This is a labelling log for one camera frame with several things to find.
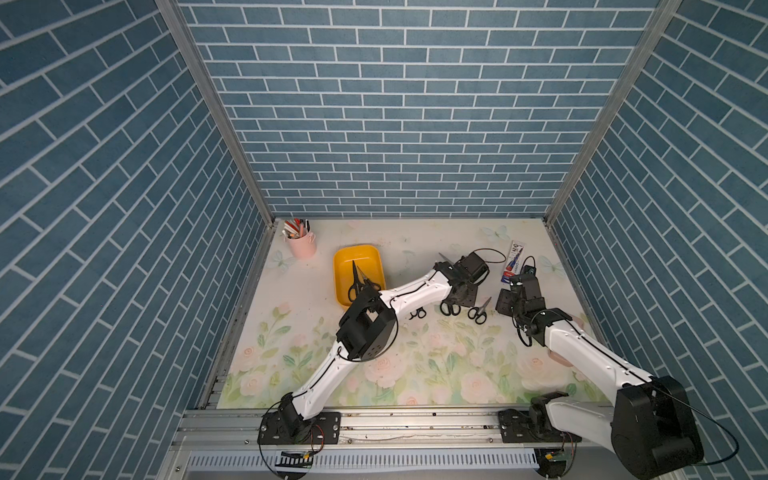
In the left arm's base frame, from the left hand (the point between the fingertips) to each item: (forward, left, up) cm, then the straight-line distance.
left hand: (473, 301), depth 93 cm
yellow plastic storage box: (+18, +34, -2) cm, 39 cm away
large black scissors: (+10, +37, -5) cm, 38 cm away
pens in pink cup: (+26, +60, +4) cm, 66 cm away
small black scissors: (-2, +16, -4) cm, 17 cm away
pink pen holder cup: (+20, +56, +2) cm, 60 cm away
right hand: (-1, -11, +4) cm, 12 cm away
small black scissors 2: (-2, -2, -4) cm, 5 cm away
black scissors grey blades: (0, +7, -5) cm, 9 cm away
